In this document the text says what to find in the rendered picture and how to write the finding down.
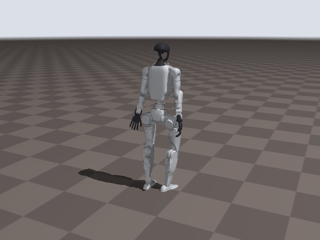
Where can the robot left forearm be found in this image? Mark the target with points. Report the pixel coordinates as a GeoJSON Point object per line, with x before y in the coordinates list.
{"type": "Point", "coordinates": [141, 100]}

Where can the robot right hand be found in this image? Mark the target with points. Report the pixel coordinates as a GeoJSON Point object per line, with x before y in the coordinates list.
{"type": "Point", "coordinates": [179, 120]}

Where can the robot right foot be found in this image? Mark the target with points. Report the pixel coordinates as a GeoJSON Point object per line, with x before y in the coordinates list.
{"type": "Point", "coordinates": [164, 188]}

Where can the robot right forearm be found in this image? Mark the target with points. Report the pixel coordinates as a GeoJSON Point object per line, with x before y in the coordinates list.
{"type": "Point", "coordinates": [178, 104]}

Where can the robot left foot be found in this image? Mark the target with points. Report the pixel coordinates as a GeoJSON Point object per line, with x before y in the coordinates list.
{"type": "Point", "coordinates": [146, 186]}

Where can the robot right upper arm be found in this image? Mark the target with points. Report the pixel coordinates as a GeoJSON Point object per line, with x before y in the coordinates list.
{"type": "Point", "coordinates": [175, 73]}

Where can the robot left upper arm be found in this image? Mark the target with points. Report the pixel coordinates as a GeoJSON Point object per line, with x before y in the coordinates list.
{"type": "Point", "coordinates": [144, 82]}

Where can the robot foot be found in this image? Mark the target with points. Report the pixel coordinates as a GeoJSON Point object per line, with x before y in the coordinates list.
{"type": "Point", "coordinates": [146, 186]}
{"type": "Point", "coordinates": [164, 188]}

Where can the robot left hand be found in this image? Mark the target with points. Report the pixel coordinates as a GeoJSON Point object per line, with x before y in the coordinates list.
{"type": "Point", "coordinates": [136, 119]}

